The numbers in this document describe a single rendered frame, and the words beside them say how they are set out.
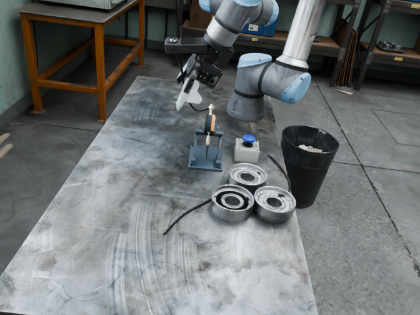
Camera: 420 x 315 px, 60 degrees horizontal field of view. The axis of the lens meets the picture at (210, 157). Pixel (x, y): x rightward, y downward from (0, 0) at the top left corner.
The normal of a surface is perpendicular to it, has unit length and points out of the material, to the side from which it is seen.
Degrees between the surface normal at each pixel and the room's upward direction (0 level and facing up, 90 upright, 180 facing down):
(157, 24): 90
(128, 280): 0
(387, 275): 0
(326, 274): 0
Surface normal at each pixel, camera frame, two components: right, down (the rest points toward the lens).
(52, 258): 0.11, -0.84
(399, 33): -0.06, 0.52
